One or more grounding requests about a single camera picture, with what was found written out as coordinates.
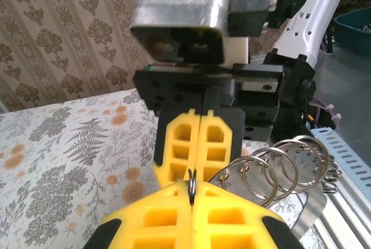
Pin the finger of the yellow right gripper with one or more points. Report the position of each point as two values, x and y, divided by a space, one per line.
171 144
229 133

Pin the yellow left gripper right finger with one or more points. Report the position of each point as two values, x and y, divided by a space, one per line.
232 225

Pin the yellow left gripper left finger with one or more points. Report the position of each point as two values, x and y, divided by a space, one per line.
156 225

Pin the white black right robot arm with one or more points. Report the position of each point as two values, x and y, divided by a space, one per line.
319 14

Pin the teal plastic bin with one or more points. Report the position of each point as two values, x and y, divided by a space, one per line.
353 34

